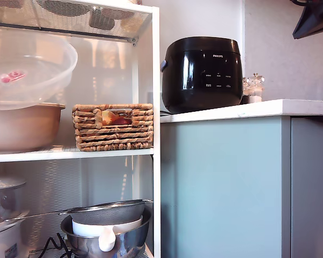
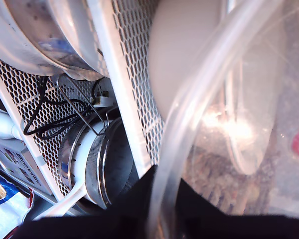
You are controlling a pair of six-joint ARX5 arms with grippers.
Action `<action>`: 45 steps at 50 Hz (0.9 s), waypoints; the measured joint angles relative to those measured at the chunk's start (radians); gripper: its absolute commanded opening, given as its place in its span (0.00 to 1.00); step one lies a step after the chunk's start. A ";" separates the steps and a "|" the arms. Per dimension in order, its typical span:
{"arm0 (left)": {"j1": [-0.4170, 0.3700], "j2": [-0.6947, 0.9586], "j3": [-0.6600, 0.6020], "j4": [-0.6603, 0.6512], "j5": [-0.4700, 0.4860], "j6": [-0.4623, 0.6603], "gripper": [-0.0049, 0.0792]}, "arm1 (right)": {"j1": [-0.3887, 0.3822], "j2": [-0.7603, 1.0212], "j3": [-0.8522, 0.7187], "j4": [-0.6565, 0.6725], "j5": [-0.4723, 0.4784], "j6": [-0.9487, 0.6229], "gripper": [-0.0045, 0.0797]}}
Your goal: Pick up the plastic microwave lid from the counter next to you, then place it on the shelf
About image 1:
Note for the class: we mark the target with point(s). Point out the white metal shelf unit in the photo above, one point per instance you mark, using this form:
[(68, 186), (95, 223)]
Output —
[(156, 139)]

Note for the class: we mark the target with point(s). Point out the red round produce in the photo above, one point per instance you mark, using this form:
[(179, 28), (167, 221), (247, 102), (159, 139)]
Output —
[(121, 121)]

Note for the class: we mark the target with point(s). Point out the large beige pot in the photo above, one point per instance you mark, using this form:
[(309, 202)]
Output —
[(24, 129)]

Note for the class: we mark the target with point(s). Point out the dark round pan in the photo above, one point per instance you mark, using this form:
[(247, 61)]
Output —
[(63, 6)]

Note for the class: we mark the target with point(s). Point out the steel pot with lid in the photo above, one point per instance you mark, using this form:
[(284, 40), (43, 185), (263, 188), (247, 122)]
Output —
[(4, 197)]

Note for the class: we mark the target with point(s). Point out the pale round container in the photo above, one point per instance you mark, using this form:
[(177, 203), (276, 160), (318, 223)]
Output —
[(129, 24)]

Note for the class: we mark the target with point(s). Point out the clear pepper mill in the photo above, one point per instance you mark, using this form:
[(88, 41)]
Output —
[(246, 91)]

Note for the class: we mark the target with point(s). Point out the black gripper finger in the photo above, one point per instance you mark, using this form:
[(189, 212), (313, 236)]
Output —
[(316, 21)]

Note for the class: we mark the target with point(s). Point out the steel mixing bowl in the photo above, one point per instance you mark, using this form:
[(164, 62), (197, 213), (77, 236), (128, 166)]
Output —
[(127, 242)]

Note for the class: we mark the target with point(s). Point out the teal kitchen cabinet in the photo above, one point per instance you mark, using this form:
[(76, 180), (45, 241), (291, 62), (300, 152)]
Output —
[(226, 188)]

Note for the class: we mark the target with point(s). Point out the woven wicker basket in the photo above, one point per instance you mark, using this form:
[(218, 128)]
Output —
[(111, 135)]

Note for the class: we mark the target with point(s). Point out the black Philips rice cooker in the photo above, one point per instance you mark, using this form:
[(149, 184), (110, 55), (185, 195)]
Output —
[(193, 75)]

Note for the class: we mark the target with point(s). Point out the clear plastic microwave lid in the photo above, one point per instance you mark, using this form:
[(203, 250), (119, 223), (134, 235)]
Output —
[(35, 78)]

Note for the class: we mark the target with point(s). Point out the white electric cooker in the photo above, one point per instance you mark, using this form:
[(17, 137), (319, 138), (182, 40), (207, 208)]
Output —
[(4, 242)]

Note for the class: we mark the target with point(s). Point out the white plastic measuring jug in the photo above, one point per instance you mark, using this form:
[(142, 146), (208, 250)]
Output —
[(107, 240)]

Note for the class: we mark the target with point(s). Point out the yellowish round produce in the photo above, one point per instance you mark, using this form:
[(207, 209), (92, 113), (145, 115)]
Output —
[(107, 117)]

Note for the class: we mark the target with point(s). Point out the metal mesh strainer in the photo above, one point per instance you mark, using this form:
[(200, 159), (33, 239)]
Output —
[(109, 215)]

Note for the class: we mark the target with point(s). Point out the dark grey container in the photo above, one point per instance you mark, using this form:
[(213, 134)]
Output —
[(102, 20)]

